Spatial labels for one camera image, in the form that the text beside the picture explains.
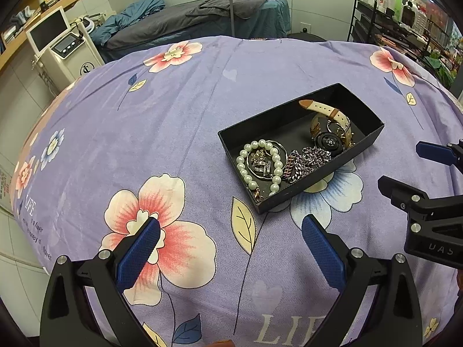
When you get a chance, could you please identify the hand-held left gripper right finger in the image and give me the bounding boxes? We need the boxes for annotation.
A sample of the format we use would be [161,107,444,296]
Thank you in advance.
[301,214,423,347]

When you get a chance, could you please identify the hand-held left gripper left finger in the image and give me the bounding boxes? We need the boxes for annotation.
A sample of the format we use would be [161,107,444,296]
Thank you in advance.
[40,217,161,347]

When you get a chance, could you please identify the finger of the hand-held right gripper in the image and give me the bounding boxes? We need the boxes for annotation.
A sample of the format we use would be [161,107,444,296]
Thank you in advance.
[415,139,463,175]
[377,175,432,211]

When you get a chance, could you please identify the rose gold chain bracelet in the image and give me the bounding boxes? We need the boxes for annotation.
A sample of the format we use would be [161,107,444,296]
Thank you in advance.
[280,153,309,183]

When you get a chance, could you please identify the silver chain bracelet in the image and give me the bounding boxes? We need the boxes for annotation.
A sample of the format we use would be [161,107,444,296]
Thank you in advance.
[292,147,332,182]

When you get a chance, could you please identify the white pearl bracelet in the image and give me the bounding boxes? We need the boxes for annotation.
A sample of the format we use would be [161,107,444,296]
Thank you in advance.
[236,139,285,204]

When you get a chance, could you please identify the black rectangular tray box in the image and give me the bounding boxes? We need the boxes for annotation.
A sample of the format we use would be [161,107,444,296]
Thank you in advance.
[218,82,385,215]

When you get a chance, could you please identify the green potted plants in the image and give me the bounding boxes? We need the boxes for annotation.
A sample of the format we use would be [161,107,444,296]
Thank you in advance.
[422,32,463,88]

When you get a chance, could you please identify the thin silver bangle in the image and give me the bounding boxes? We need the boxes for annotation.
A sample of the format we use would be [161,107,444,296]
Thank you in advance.
[247,141,289,180]

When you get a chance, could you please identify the purple floral bedsheet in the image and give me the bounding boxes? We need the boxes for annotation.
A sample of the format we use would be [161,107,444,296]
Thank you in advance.
[11,36,463,347]

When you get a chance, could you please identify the black metal trolley rack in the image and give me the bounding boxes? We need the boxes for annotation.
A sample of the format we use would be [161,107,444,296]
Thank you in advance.
[347,0,435,66]

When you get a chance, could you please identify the group of bottles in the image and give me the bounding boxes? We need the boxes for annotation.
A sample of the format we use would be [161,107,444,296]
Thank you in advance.
[369,0,435,32]

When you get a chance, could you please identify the black round stool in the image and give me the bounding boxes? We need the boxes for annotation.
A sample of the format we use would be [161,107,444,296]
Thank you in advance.
[287,32,328,43]

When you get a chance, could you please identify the white beauty machine with screen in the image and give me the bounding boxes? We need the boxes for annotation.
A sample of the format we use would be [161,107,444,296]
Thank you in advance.
[26,8,105,92]

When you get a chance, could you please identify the massage bed with teal cover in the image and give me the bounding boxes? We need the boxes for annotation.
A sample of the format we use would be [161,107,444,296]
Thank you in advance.
[89,0,292,63]

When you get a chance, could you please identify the blue duvet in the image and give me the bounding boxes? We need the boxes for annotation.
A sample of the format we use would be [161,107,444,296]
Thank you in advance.
[90,0,167,46]

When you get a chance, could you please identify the grey blanket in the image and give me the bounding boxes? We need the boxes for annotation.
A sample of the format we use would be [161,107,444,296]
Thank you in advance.
[185,0,285,19]

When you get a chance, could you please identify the wristwatch with cream leather strap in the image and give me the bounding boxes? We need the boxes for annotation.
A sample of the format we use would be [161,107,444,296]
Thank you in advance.
[299,98,357,160]

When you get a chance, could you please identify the paper wall notice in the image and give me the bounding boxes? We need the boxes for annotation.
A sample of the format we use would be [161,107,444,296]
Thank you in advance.
[0,163,19,215]

